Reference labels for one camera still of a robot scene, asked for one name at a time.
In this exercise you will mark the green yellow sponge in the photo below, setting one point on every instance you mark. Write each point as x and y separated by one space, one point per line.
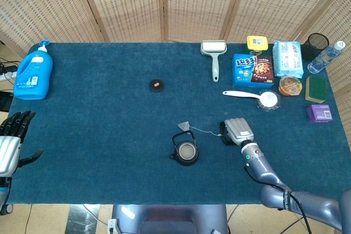
316 87

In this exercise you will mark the orange jelly cup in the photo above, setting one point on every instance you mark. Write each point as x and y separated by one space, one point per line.
290 86

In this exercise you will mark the light blue wet wipes pack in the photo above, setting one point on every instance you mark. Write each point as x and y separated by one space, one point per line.
288 58

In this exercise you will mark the blue detergent pump bottle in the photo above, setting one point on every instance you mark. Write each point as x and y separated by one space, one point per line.
31 77

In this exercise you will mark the blue table cloth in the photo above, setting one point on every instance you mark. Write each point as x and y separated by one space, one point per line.
109 135

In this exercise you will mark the pale green lint roller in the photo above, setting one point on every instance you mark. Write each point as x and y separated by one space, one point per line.
214 47

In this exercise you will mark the white power strip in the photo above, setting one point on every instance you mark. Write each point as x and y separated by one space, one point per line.
8 75

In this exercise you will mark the clear plastic water bottle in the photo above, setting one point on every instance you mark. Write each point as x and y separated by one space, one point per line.
323 58

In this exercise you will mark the black mesh pen holder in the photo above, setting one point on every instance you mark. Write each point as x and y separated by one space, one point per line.
311 50

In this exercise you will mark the bamboo folding screen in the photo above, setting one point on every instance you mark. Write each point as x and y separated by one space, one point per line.
131 4

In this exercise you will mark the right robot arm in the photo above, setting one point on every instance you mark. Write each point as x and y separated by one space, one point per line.
263 171

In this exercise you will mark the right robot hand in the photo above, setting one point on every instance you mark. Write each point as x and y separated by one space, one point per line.
238 131

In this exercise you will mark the blue cookie box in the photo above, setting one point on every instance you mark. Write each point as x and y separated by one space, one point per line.
251 72

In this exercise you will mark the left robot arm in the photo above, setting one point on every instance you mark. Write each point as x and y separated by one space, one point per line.
4 193

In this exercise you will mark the small purple box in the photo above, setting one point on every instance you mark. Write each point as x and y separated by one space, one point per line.
319 113

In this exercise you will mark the black teapot lid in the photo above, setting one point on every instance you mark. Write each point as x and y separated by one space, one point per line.
156 85

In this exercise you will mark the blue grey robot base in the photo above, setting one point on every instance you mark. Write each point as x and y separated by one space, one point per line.
170 219

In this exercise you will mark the yellow lidded container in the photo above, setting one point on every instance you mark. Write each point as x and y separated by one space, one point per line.
257 42

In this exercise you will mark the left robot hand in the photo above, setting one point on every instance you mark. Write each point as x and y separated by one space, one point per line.
8 151

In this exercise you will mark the black cast iron teapot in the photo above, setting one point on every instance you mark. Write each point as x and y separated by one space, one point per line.
187 151

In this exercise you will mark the white dish brush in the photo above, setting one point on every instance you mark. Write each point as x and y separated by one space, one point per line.
267 99

